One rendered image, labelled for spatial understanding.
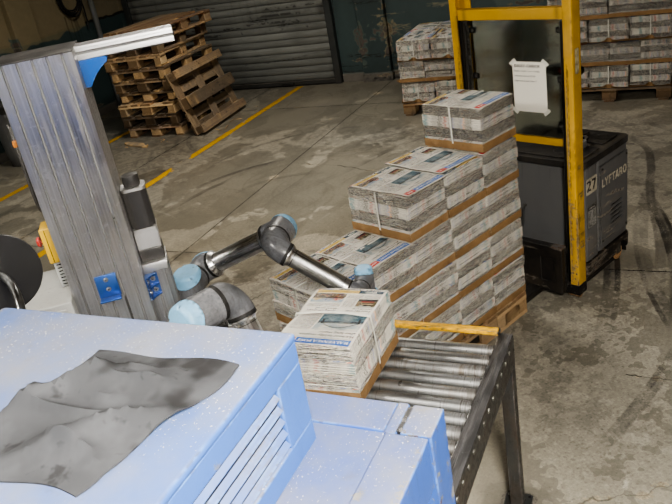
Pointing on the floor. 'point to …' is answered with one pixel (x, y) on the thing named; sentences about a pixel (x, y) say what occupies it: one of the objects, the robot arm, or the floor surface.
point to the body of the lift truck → (611, 141)
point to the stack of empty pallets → (144, 121)
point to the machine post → (400, 422)
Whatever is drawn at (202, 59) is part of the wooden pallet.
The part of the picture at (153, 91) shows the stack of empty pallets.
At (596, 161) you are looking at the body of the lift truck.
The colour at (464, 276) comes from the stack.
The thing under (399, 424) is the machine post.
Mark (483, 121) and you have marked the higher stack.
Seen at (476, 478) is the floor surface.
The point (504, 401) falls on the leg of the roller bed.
